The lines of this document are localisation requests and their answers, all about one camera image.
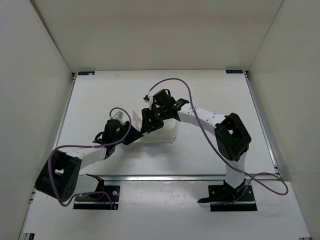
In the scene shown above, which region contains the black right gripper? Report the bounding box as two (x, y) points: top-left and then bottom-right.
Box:
(141, 106), (169, 135)

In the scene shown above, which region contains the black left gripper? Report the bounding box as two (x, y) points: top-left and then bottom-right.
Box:
(114, 120), (144, 145)

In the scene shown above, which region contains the white pleated skirt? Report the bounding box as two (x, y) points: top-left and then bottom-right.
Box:
(132, 110), (179, 144)

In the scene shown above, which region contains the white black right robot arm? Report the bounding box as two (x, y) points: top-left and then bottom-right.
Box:
(143, 89), (252, 200)

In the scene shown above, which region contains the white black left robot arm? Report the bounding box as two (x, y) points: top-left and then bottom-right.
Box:
(35, 108), (167, 207)

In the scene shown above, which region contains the blue left corner label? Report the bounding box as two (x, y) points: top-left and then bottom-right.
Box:
(77, 71), (95, 76)

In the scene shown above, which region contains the blue corner label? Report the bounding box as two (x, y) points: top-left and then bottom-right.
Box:
(225, 69), (243, 74)
(77, 71), (95, 76)

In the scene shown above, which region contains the blue right corner label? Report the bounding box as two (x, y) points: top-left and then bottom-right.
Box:
(225, 69), (243, 74)

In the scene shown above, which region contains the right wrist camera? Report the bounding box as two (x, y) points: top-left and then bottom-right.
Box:
(143, 94), (156, 110)

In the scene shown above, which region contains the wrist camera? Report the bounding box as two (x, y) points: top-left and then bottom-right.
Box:
(109, 110), (124, 125)
(143, 94), (156, 110)

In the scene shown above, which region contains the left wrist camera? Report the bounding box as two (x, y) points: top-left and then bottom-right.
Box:
(109, 110), (124, 125)

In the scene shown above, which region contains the aluminium table frame rail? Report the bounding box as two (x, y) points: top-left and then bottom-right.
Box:
(56, 70), (277, 181)

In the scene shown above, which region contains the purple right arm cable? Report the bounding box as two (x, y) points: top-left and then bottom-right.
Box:
(143, 78), (290, 204)

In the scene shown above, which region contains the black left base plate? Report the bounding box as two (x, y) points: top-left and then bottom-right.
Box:
(73, 174), (121, 211)

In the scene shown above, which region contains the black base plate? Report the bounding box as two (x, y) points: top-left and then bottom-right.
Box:
(73, 174), (121, 211)
(197, 183), (258, 212)

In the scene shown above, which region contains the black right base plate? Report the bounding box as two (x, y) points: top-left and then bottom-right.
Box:
(197, 183), (258, 212)

